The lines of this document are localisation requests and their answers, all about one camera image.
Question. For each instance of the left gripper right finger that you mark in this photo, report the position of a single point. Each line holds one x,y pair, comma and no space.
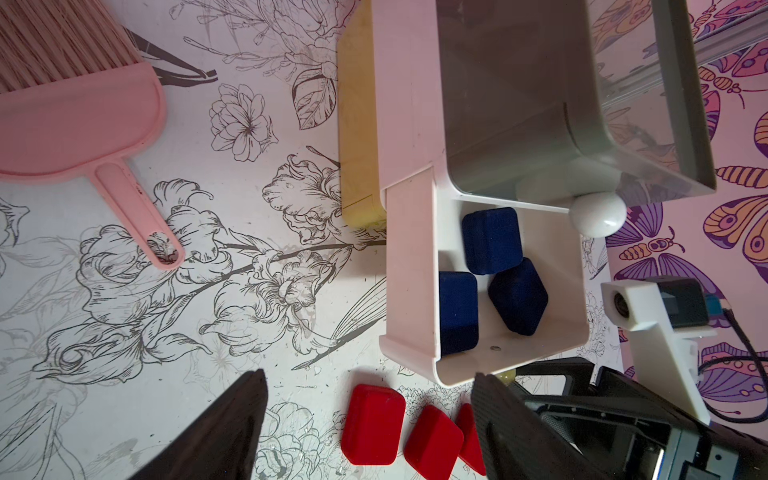
516,443

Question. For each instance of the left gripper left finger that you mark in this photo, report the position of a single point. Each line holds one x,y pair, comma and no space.
222,442

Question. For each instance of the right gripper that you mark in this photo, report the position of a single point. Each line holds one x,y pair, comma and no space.
628,432

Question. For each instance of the red brooch box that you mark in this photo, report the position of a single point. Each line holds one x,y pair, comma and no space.
434,444
373,426
471,451

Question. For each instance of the red brooch box top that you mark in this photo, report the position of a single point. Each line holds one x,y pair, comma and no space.
373,426

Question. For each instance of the blue brooch box bottom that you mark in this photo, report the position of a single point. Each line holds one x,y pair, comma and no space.
520,297

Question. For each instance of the blue brooch box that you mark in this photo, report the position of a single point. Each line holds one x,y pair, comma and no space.
492,240
458,310
520,297

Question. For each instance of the three-tier drawer cabinet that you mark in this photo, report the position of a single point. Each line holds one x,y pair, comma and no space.
447,108

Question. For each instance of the pink dustpan brush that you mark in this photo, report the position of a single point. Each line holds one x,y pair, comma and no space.
77,99

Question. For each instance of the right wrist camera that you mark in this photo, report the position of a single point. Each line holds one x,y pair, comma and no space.
665,358

